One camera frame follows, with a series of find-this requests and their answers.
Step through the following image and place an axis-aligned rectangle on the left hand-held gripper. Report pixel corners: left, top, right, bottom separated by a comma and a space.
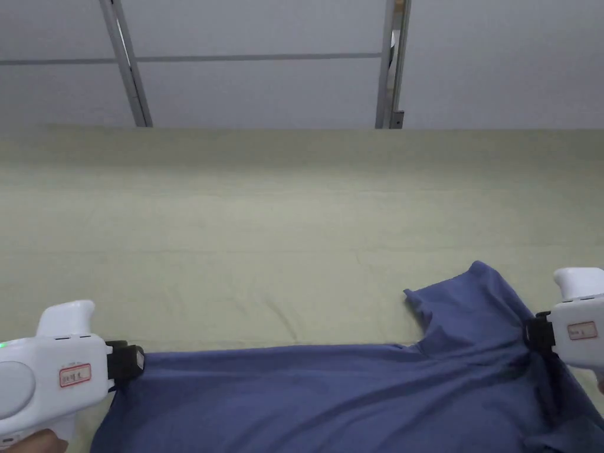
0, 299, 145, 453

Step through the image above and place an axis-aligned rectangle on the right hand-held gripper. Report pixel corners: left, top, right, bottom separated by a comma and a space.
523, 267, 604, 424

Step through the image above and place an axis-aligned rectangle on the dark blue shirt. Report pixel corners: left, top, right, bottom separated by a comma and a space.
89, 260, 604, 453

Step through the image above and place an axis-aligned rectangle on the person's left hand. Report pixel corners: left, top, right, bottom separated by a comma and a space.
0, 426, 70, 453

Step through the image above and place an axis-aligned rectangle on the bed with pale green sheet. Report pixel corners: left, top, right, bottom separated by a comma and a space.
0, 123, 604, 453

